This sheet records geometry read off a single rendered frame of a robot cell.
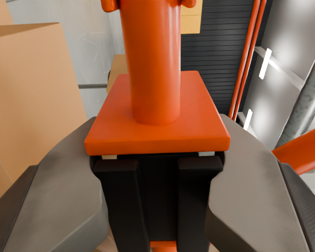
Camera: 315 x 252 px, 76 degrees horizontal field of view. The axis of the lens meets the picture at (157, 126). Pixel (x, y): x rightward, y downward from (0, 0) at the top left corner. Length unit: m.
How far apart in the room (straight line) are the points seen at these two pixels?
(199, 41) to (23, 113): 10.93
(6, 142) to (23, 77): 0.06
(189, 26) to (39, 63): 7.30
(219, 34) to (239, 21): 1.01
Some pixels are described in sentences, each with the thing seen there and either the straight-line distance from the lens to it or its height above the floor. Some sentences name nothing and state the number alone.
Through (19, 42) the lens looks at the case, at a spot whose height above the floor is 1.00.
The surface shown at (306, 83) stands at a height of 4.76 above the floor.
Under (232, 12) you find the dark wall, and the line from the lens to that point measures 11.14.
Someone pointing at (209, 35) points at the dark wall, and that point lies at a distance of 11.13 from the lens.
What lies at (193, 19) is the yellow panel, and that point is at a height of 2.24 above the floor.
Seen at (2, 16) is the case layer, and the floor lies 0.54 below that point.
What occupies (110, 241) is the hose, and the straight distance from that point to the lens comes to 0.18.
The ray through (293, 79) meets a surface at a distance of 8.90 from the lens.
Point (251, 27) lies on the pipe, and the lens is 8.35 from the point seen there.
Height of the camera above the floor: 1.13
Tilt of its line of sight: 1 degrees down
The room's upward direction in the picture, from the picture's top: 89 degrees clockwise
